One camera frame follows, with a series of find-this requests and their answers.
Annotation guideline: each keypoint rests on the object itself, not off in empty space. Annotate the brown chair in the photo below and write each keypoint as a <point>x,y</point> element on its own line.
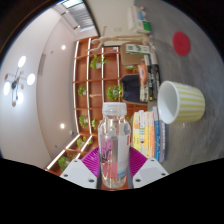
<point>128,58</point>

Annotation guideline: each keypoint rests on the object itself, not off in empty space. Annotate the branched ceiling light fixture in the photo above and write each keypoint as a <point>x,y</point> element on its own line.
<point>15,83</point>

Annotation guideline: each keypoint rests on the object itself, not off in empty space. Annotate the wooden artist mannequin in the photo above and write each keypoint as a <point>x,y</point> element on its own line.
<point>116,39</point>

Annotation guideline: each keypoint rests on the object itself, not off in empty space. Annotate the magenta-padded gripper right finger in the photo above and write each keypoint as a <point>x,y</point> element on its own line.
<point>151,172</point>

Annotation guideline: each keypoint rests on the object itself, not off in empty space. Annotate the orange wooden shelf unit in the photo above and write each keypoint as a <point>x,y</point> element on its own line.
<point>96,86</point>

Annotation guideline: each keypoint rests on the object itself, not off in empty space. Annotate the stack of dark books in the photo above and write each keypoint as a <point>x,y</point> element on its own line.
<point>151,78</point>

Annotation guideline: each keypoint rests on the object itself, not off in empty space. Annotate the stack of colourful books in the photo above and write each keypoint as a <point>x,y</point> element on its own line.
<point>146,133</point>

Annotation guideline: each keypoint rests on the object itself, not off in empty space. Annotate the clear plastic water bottle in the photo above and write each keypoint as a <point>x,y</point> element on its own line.
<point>114,150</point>

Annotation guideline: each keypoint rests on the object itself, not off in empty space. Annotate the grey window curtain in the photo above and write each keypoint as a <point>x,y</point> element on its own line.
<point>80,15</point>

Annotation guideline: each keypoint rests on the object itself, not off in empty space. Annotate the small green white box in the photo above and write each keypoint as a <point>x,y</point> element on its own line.
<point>145,26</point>

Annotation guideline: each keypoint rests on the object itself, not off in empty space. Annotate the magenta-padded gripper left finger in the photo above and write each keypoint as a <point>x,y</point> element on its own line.
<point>77,173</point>

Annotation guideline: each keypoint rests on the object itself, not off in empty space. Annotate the yellow striped white cup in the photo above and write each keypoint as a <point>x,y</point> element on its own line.
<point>188,103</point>

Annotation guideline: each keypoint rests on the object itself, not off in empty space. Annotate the flat round red coaster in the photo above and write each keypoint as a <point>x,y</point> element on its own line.
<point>181,43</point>

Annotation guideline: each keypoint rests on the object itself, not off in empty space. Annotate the tall green white carton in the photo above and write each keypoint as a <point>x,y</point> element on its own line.
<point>136,49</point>

